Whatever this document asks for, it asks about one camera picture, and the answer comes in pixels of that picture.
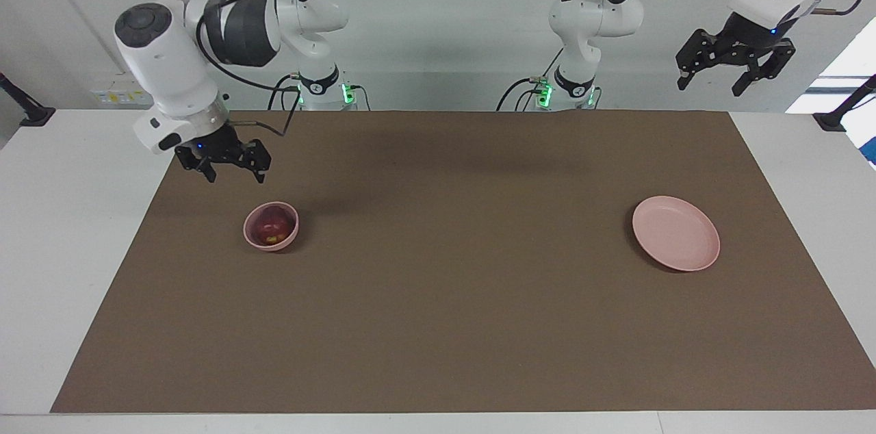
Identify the pink plate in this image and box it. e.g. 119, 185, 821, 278
632, 196, 721, 272

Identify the brown table mat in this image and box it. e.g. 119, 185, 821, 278
50, 110, 876, 414

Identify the white wall socket box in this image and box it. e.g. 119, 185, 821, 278
91, 73, 157, 106

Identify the pink bowl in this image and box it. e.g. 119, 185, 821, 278
243, 201, 300, 253

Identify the black table clamp mount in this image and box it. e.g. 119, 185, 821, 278
813, 75, 876, 133
0, 71, 55, 128

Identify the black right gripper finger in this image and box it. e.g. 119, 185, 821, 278
173, 150, 218, 183
237, 140, 272, 184

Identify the dark red apple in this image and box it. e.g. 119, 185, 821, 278
255, 207, 292, 245

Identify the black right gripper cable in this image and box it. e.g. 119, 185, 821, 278
197, 0, 303, 138

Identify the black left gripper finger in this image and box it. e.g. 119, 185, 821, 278
731, 39, 797, 97
675, 29, 719, 90

